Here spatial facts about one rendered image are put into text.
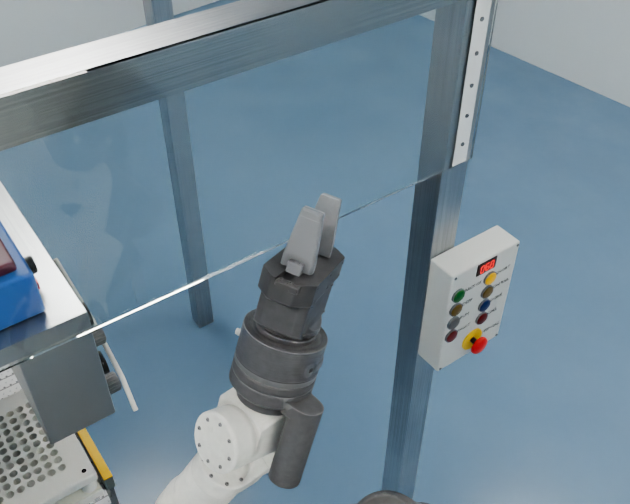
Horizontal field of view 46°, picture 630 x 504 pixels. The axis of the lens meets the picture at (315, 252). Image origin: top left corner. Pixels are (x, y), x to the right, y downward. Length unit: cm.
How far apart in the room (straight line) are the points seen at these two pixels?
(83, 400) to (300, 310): 56
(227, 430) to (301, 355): 11
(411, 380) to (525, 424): 106
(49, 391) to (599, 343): 220
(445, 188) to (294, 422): 63
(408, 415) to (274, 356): 101
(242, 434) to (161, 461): 174
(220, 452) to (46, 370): 40
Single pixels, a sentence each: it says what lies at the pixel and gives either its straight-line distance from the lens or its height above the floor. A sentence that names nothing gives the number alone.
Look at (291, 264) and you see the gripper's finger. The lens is 69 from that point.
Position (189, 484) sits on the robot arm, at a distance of 89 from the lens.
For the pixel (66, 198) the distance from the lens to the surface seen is 87.
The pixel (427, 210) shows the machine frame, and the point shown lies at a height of 126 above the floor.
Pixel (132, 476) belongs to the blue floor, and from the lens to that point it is 250.
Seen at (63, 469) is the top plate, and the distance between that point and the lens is 139.
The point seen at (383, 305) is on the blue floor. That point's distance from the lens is 290.
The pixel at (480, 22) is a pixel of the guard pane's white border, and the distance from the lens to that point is 114.
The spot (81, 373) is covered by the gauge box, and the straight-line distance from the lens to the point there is 115.
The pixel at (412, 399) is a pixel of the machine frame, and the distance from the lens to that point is 167.
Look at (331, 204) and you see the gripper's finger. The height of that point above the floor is 162.
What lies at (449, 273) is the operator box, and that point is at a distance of 135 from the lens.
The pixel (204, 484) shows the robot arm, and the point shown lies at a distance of 87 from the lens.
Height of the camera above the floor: 207
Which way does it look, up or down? 42 degrees down
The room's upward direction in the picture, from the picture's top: straight up
